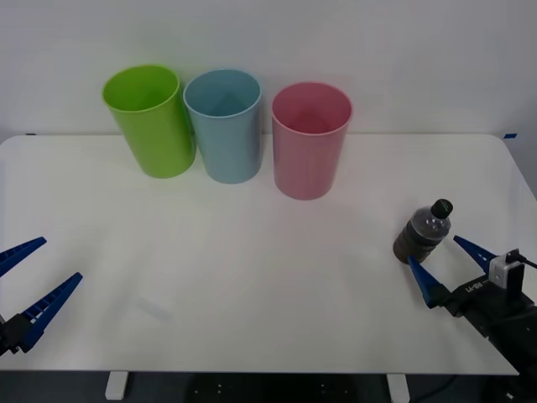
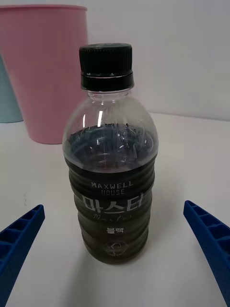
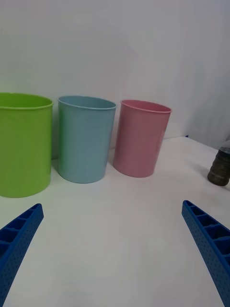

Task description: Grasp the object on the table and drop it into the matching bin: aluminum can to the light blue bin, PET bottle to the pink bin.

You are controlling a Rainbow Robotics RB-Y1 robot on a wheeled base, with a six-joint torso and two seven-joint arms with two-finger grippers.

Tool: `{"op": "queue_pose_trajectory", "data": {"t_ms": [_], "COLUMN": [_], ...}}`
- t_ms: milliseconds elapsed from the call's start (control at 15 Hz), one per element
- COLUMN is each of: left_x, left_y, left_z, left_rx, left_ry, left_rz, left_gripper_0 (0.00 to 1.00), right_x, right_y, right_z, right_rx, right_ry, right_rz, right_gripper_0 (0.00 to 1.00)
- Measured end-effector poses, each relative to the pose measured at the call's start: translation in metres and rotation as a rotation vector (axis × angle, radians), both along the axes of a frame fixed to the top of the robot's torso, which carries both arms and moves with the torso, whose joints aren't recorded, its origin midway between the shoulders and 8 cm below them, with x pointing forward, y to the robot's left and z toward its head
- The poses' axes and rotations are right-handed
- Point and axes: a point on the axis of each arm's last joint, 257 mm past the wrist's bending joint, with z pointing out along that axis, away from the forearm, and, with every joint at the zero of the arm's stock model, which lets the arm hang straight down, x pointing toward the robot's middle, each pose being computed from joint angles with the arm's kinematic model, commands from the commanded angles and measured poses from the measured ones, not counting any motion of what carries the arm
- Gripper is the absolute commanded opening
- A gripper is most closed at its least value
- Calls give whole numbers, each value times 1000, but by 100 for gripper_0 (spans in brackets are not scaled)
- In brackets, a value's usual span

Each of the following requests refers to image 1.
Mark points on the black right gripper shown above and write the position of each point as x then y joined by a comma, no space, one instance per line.
486,306

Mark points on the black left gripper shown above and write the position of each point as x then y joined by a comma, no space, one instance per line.
3,342

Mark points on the dark plastic bottle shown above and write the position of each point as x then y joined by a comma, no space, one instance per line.
421,237

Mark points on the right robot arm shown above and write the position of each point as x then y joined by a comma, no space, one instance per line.
518,340

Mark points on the white table leg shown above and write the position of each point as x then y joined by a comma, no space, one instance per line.
397,388
116,385

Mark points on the pink plastic bin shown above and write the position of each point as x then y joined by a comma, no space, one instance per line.
304,163

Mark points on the green plastic bin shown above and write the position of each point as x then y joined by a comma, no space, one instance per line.
151,138

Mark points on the pale blue plastic bin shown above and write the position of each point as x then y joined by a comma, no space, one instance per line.
228,151

